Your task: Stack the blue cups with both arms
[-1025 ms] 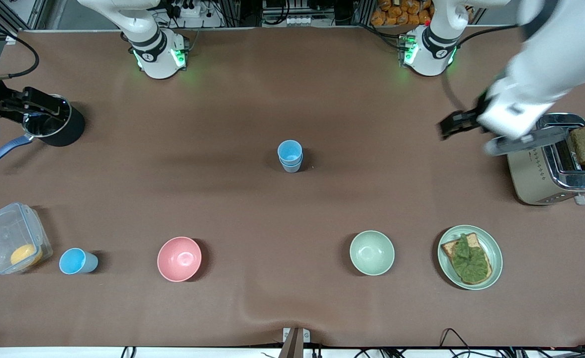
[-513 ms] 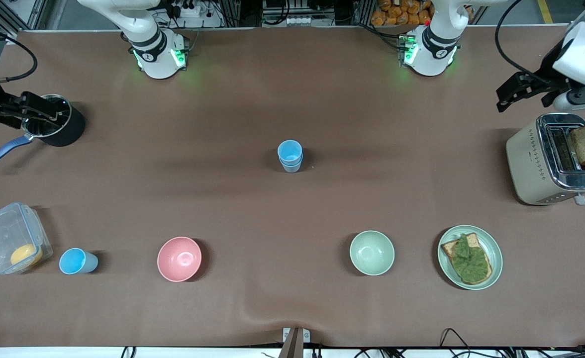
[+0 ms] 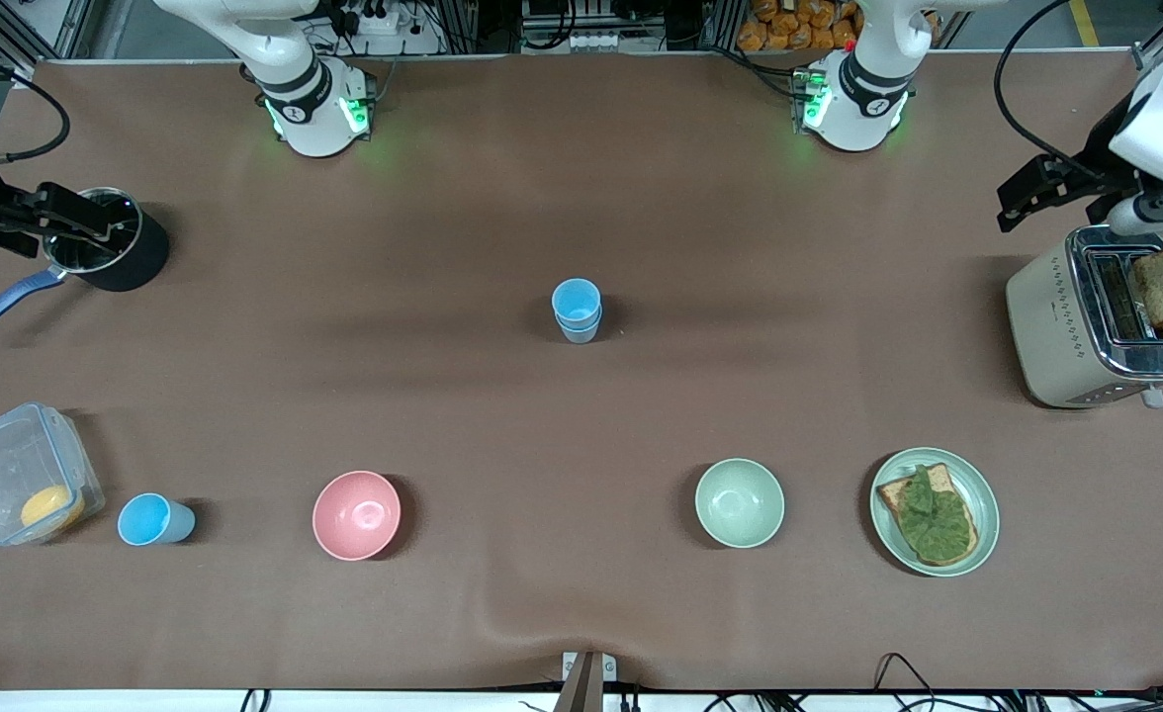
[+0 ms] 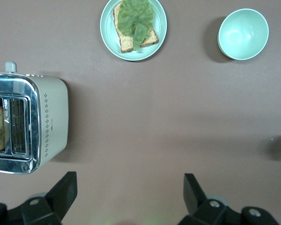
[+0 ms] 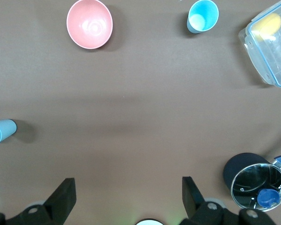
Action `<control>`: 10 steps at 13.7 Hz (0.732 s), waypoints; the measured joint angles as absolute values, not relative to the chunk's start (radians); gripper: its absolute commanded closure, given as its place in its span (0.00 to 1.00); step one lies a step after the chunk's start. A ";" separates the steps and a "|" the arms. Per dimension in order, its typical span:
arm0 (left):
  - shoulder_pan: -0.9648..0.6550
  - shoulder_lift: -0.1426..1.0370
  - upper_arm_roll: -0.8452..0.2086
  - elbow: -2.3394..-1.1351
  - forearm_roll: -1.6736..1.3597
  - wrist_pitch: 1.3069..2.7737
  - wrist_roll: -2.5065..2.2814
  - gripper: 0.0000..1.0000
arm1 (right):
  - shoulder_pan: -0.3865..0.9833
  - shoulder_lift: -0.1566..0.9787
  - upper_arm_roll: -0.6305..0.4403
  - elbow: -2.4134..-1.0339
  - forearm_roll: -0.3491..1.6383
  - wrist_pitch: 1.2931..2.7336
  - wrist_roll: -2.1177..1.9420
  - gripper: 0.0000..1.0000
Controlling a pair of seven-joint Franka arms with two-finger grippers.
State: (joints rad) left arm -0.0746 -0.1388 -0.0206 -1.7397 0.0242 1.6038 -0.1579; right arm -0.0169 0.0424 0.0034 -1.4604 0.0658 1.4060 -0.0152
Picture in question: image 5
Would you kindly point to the yellow round food piece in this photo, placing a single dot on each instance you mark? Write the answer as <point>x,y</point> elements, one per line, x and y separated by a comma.
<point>269,23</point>

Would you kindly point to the brown table cloth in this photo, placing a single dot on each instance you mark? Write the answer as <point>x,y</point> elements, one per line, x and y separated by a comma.
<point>140,105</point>

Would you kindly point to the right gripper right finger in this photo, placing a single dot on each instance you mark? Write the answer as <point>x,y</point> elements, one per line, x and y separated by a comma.
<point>192,201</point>

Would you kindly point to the pink bowl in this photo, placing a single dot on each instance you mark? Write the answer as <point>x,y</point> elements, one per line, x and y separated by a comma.
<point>89,23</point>

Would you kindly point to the glass lid blue knob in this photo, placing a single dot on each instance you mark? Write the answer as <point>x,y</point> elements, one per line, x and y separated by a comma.
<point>248,182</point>

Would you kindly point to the clear plastic food container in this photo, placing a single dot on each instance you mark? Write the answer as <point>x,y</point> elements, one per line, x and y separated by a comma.
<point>267,61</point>

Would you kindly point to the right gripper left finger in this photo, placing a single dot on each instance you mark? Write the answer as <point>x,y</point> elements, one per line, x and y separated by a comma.
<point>58,201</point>

